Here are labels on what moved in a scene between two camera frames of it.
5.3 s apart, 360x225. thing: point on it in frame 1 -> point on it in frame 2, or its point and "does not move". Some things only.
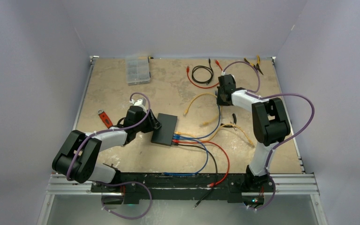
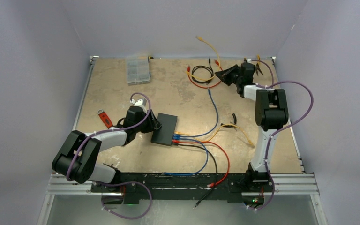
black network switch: [164, 134] does not move
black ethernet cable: [208, 67] does not move
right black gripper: [219, 101] -> [224, 75]
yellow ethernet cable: [186, 111] -> [199, 39]
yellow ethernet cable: [220, 130] does not move
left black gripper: [153, 123] does not move
